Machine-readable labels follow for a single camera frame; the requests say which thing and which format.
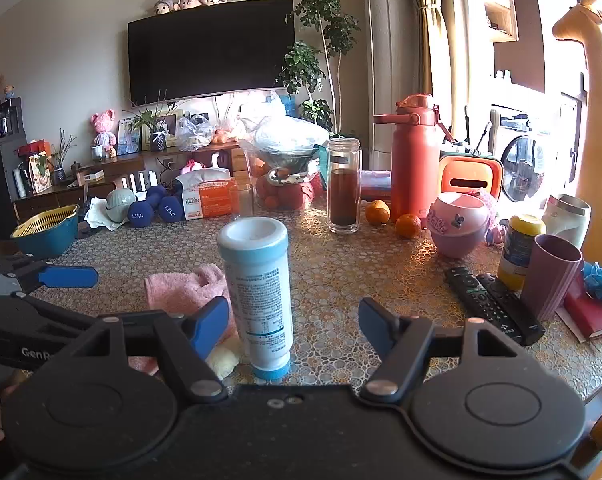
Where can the orange fruit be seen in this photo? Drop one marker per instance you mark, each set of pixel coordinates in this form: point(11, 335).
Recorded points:
point(408, 226)
point(377, 212)

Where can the yellow giraffe plush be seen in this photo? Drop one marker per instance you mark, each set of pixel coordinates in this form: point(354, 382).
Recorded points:
point(601, 135)

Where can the pink plush bear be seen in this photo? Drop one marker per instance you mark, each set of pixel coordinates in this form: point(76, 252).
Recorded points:
point(104, 132)

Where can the red net bag of fruit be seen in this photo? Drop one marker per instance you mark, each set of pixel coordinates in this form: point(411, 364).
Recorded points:
point(283, 195)

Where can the patterned gift bag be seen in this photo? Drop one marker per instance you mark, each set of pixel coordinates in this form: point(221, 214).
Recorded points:
point(40, 174)

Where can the wooden television cabinet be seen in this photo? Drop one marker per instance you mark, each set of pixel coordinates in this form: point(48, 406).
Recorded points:
point(121, 167)

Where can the white cloth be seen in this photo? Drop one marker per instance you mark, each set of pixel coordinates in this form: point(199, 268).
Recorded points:
point(98, 215)

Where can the pink towel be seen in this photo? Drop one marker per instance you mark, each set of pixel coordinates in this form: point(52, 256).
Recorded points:
point(181, 287)

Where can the small pink plush toy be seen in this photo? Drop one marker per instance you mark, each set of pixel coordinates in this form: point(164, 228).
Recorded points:
point(187, 2)

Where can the orange and white tissue box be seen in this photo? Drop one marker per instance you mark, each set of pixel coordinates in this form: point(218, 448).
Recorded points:
point(206, 200)

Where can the red book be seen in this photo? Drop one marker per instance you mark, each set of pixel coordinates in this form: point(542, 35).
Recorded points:
point(593, 317)

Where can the glass bowl with plastic bag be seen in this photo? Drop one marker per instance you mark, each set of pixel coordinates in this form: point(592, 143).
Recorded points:
point(286, 140)

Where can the white washing machine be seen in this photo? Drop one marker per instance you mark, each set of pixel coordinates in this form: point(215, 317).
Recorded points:
point(526, 155)

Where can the wooden wall shelf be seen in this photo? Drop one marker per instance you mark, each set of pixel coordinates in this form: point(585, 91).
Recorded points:
point(498, 5)

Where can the teal paper tag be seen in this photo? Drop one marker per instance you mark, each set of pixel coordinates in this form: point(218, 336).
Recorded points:
point(323, 165)

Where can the black coffee machine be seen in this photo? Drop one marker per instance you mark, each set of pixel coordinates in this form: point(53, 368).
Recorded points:
point(7, 117)

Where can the grey-green round case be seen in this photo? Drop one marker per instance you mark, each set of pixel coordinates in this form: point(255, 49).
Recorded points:
point(121, 204)

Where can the teal basin with yellow basket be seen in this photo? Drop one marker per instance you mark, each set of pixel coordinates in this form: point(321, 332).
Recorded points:
point(46, 237)

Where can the grey-haired plush doll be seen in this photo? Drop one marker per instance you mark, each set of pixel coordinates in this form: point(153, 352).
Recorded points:
point(163, 7)

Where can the framed photo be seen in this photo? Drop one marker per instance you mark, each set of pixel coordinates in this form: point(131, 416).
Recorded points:
point(168, 127)

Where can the vase with dry twigs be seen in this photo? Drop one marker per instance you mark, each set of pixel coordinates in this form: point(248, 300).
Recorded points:
point(61, 160)

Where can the pale yellow cloth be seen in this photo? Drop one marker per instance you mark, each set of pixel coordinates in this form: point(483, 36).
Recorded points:
point(223, 362)

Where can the white bottle with blue ends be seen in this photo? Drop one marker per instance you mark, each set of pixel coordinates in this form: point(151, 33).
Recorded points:
point(258, 300)

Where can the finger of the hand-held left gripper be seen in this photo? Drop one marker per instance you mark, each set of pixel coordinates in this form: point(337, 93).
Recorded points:
point(67, 276)

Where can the blue dumbbell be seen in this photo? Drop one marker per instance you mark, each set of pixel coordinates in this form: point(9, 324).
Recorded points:
point(140, 215)
point(156, 194)
point(171, 209)

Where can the white standing air conditioner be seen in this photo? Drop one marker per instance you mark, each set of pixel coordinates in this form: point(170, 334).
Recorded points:
point(388, 60)

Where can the tall green potted plant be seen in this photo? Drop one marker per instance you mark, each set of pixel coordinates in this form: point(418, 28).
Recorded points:
point(326, 20)

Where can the red thermos jug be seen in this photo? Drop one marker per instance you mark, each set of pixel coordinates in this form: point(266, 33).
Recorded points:
point(415, 170)

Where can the orange lidded container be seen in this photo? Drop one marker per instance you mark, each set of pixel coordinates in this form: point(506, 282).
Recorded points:
point(468, 175)

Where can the glass tea bottle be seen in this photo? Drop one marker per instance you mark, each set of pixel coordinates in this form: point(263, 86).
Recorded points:
point(343, 195)

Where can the clear plastic bag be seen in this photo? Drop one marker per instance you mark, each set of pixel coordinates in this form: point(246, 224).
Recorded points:
point(195, 132)

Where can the clear glass tumbler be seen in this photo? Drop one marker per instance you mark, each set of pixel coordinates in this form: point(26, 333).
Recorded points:
point(245, 202)

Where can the black remote control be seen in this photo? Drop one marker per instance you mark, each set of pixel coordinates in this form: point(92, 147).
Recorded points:
point(516, 315)
point(473, 300)

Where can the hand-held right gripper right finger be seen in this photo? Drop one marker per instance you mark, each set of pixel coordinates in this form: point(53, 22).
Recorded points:
point(376, 321)

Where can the pink lidded cup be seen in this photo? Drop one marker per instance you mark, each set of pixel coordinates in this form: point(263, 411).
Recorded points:
point(456, 230)

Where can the black flat television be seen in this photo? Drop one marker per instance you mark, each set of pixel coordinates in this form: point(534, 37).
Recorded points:
point(208, 52)

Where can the beige curtain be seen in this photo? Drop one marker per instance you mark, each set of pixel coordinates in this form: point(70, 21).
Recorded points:
point(433, 35)

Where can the floral lace tablecloth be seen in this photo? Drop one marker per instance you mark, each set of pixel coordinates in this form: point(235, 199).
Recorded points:
point(331, 270)

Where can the white mug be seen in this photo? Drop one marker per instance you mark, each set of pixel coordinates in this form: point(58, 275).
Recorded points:
point(568, 217)

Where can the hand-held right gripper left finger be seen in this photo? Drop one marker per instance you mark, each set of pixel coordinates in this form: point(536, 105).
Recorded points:
point(210, 324)

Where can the stack of flat books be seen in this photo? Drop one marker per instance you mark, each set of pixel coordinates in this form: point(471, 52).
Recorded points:
point(376, 185)

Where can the yellow bottle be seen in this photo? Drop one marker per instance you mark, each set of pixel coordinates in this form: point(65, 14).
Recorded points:
point(516, 252)

